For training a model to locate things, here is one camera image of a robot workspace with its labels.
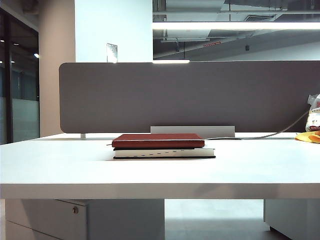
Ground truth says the white metal cable flap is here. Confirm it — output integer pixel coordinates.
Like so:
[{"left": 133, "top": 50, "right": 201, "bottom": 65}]
[{"left": 150, "top": 125, "right": 236, "bottom": 138}]

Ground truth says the silver wall plate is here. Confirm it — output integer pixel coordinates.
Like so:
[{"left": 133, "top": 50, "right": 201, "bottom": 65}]
[{"left": 106, "top": 42, "right": 119, "bottom": 64}]

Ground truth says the black book with white print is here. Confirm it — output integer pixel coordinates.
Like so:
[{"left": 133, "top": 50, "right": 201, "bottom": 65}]
[{"left": 112, "top": 146, "right": 217, "bottom": 160}]

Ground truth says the clear plastic bag red print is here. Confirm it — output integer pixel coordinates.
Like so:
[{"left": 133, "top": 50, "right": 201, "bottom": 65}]
[{"left": 307, "top": 93, "right": 320, "bottom": 110}]

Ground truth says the red leather-cover book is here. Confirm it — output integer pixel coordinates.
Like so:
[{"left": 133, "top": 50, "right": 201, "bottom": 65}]
[{"left": 106, "top": 133, "right": 206, "bottom": 149}]

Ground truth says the ceiling air vent grille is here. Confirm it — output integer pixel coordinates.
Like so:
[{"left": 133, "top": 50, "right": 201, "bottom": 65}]
[{"left": 244, "top": 14, "right": 277, "bottom": 22}]

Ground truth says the long ceiling light strip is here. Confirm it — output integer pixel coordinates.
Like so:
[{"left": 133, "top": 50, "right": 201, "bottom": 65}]
[{"left": 152, "top": 21, "right": 320, "bottom": 31}]

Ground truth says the grey cable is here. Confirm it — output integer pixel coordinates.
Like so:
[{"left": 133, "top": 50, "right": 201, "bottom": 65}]
[{"left": 203, "top": 109, "right": 311, "bottom": 141}]

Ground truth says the dark-framed glass door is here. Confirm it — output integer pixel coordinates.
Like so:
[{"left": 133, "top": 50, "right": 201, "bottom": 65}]
[{"left": 0, "top": 7, "right": 41, "bottom": 145}]

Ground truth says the grey-brown desk partition panel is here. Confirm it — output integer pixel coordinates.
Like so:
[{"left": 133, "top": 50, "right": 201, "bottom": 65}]
[{"left": 58, "top": 60, "right": 320, "bottom": 134}]

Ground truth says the plain white cabinet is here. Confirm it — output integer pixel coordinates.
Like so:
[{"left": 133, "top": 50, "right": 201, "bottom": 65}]
[{"left": 263, "top": 199, "right": 320, "bottom": 240}]

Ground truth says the short ceiling light strip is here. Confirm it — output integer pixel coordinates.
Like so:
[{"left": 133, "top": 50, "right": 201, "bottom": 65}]
[{"left": 152, "top": 59, "right": 190, "bottom": 64}]

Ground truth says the cream snack package red band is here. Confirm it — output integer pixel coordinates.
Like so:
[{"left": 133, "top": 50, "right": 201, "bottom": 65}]
[{"left": 305, "top": 107, "right": 320, "bottom": 133}]

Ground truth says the white drawer cabinet with lock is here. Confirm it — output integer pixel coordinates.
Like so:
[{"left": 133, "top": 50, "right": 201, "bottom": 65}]
[{"left": 4, "top": 199, "right": 165, "bottom": 240}]

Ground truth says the yellow cloth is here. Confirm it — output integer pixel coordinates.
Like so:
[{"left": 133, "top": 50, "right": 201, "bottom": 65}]
[{"left": 294, "top": 130, "right": 320, "bottom": 144}]

